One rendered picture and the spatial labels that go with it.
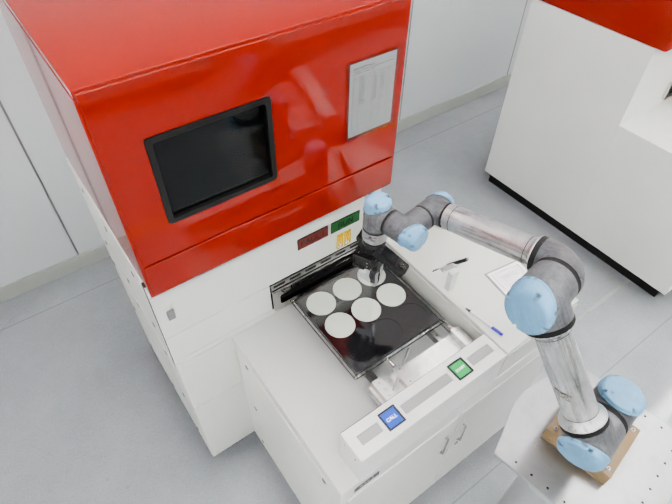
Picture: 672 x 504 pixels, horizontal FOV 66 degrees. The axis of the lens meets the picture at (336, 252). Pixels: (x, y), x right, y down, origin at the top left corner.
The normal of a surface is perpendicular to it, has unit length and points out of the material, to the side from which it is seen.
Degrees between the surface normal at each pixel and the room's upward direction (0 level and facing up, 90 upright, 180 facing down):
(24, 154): 90
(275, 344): 0
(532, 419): 0
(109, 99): 90
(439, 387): 0
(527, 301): 84
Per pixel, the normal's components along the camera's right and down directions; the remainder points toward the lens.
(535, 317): -0.75, 0.38
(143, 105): 0.58, 0.60
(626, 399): 0.13, -0.74
